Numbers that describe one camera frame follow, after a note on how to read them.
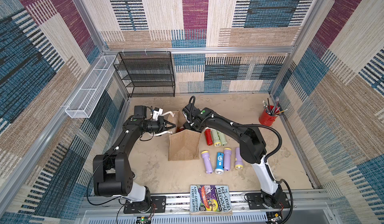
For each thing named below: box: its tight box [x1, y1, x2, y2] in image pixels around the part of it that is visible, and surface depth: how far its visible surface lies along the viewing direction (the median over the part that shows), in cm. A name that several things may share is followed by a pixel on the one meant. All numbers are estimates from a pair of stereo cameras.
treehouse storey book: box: [189, 184, 233, 216], surface depth 74 cm
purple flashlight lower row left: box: [201, 150, 214, 174], surface depth 87 cm
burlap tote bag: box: [167, 110, 201, 161], surface depth 84 cm
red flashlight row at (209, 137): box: [204, 128, 214, 146], surface depth 96 cm
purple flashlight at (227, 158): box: [224, 147, 232, 171], surface depth 85 cm
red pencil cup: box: [258, 105, 280, 127], surface depth 100 cm
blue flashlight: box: [214, 152, 225, 175], surface depth 85 cm
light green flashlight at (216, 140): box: [210, 129, 222, 148], surface depth 93 cm
